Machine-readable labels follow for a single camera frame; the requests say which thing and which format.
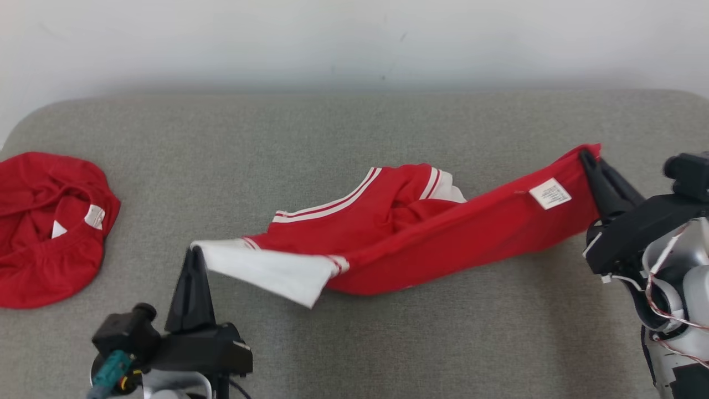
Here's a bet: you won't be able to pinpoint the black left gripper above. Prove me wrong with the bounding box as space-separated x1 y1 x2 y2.
148 247 254 377

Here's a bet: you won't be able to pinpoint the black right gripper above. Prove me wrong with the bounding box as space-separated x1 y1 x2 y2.
578 149 709 277

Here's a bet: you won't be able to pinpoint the red shorts white stripe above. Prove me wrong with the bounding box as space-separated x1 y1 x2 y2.
0 152 122 310

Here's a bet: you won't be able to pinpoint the red shirt white stripes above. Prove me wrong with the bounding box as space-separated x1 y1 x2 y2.
191 143 603 310

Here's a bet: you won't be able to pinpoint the teal left camera connector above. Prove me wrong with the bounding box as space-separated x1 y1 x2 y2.
88 350 135 398

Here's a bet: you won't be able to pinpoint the red white arm wires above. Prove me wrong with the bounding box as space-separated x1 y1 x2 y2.
643 222 709 369

